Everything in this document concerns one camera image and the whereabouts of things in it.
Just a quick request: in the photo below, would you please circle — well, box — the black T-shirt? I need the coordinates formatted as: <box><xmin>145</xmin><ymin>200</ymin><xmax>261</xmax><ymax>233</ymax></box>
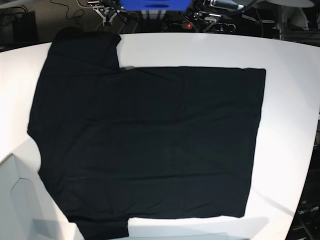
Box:
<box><xmin>27</xmin><ymin>31</ymin><xmax>267</xmax><ymax>240</ymax></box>

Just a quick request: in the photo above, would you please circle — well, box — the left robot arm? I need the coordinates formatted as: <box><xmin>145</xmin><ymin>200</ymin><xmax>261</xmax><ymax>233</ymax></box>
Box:
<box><xmin>183</xmin><ymin>0</ymin><xmax>258</xmax><ymax>23</ymax></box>

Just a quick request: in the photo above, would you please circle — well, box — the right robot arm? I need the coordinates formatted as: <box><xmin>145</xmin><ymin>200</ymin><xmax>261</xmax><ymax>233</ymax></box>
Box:
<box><xmin>86</xmin><ymin>0</ymin><xmax>125</xmax><ymax>27</ymax></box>

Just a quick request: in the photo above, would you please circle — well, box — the black power strip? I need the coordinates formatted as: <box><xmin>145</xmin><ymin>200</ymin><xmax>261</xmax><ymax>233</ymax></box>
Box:
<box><xmin>167</xmin><ymin>21</ymin><xmax>236</xmax><ymax>34</ymax></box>

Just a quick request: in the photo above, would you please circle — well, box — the blue box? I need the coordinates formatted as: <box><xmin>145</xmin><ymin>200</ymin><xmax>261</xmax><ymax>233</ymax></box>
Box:
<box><xmin>120</xmin><ymin>0</ymin><xmax>192</xmax><ymax>11</ymax></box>

